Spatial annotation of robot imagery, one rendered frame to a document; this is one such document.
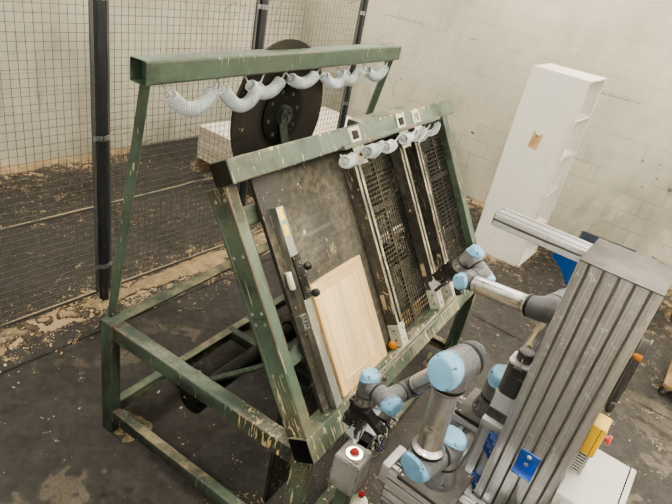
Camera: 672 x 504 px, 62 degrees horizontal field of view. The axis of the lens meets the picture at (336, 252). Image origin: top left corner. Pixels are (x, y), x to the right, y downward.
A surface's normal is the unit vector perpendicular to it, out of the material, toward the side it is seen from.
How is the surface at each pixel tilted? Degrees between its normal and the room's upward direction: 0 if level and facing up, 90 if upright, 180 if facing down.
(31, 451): 0
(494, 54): 90
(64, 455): 0
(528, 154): 90
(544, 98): 90
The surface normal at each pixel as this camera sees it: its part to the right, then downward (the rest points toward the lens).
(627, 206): -0.60, 0.29
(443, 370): -0.72, 0.07
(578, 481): 0.18, -0.86
